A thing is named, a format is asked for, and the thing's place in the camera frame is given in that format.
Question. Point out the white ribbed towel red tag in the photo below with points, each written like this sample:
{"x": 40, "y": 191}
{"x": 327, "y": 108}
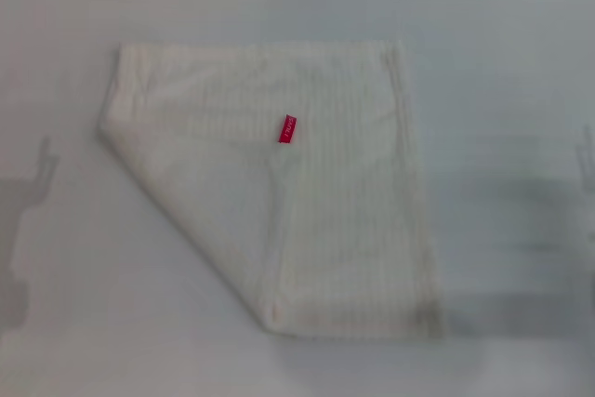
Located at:
{"x": 288, "y": 211}

